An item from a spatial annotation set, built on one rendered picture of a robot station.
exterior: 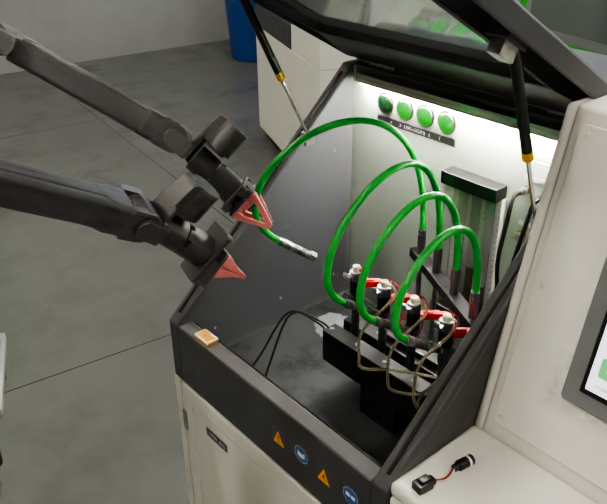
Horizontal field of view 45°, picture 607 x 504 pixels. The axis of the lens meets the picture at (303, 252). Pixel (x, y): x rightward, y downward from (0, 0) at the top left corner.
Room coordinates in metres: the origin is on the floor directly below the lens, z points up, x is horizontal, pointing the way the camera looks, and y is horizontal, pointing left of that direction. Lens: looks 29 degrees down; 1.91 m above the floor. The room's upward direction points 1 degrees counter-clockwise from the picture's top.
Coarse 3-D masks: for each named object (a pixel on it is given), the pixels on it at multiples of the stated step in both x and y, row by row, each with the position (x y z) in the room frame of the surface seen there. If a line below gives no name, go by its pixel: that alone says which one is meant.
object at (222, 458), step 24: (192, 408) 1.37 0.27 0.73; (192, 432) 1.38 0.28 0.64; (216, 432) 1.29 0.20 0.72; (240, 432) 1.22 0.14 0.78; (192, 456) 1.39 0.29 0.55; (216, 456) 1.30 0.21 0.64; (240, 456) 1.22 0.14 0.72; (264, 456) 1.15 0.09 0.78; (216, 480) 1.31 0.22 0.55; (240, 480) 1.23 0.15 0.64; (264, 480) 1.16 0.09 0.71; (288, 480) 1.09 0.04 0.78
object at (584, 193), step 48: (576, 144) 1.08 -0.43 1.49; (576, 192) 1.05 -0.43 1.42; (528, 240) 1.08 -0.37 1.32; (576, 240) 1.03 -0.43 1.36; (528, 288) 1.06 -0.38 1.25; (576, 288) 1.00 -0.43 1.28; (528, 336) 1.02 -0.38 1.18; (576, 336) 0.97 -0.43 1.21; (528, 384) 0.99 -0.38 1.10; (528, 432) 0.96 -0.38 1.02; (576, 432) 0.91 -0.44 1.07; (576, 480) 0.88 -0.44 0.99
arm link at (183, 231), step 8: (176, 216) 1.08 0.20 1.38; (168, 224) 1.06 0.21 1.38; (176, 224) 1.07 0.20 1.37; (184, 224) 1.08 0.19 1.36; (176, 232) 1.06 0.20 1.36; (184, 232) 1.07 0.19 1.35; (168, 240) 1.06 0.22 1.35; (176, 240) 1.06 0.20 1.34; (184, 240) 1.07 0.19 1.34; (168, 248) 1.07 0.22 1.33; (176, 248) 1.07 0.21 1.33
